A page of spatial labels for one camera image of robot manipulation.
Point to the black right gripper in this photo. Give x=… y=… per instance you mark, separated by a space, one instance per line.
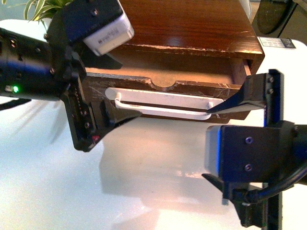
x=259 y=204

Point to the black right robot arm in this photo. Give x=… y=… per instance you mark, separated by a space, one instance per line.
x=250 y=165

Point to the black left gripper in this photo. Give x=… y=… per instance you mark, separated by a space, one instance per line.
x=65 y=43

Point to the wooden drawer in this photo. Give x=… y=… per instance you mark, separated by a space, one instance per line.
x=169 y=72

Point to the white metal drawer handle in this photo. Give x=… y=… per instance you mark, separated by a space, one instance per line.
x=172 y=105

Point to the dark chair in background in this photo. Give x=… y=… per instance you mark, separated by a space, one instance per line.
x=281 y=19

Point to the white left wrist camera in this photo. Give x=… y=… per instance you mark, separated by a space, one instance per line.
x=101 y=24

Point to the dark brown wooden drawer cabinet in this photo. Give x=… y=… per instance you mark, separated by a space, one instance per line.
x=215 y=28

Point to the green striped spider plant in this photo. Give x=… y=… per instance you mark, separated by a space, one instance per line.
x=37 y=10

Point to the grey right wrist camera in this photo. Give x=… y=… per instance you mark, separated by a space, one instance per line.
x=244 y=154

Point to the black and white label sticker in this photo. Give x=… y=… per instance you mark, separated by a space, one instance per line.
x=277 y=42

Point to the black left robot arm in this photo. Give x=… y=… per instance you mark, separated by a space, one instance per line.
x=26 y=72

